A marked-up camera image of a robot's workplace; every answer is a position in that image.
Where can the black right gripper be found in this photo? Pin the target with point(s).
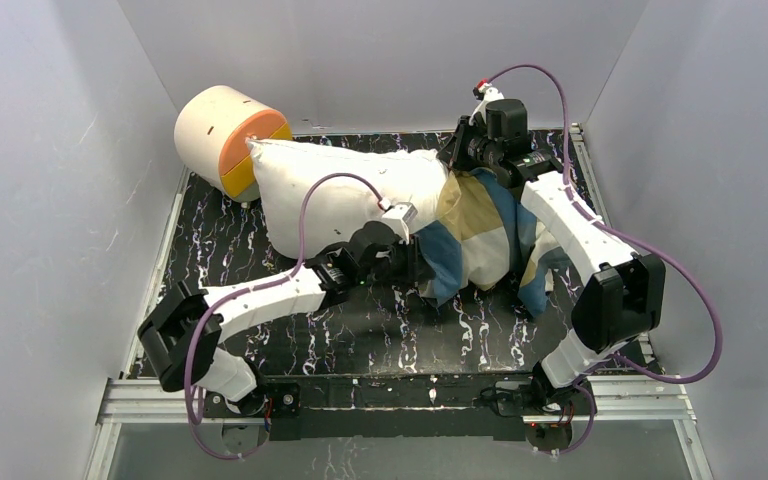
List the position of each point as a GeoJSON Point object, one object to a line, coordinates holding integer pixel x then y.
{"type": "Point", "coordinates": [459, 147]}

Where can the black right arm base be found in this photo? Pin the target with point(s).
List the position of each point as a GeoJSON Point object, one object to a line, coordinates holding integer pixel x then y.
{"type": "Point", "coordinates": [570, 411]}

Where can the blue beige white pillowcase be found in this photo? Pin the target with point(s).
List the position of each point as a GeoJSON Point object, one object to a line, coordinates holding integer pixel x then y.
{"type": "Point", "coordinates": [479, 235]}

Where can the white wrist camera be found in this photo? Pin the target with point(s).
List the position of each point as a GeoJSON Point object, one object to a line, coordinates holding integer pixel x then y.
{"type": "Point", "coordinates": [398, 217]}
{"type": "Point", "coordinates": [485, 93]}

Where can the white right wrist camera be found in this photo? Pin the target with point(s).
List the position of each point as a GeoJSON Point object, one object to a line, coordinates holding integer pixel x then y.
{"type": "Point", "coordinates": [485, 93]}

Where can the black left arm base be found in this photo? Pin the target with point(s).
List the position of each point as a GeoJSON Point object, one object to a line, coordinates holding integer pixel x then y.
{"type": "Point", "coordinates": [261, 416]}

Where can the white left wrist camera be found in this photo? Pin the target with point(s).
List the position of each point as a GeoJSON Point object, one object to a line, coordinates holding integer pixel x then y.
{"type": "Point", "coordinates": [398, 217]}

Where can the round cream drawer cabinet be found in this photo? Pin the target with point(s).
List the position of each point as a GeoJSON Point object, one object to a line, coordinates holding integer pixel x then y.
{"type": "Point", "coordinates": [211, 133]}

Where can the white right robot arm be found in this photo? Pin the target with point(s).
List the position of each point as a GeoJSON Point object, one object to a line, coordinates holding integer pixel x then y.
{"type": "Point", "coordinates": [623, 289]}

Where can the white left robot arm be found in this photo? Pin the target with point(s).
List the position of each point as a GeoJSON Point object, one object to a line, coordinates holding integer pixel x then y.
{"type": "Point", "coordinates": [182, 335]}

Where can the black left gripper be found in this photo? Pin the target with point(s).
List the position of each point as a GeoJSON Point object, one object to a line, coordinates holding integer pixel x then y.
{"type": "Point", "coordinates": [408, 258]}

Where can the white pillow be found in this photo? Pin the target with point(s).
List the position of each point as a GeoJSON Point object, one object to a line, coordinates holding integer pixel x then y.
{"type": "Point", "coordinates": [314, 195]}

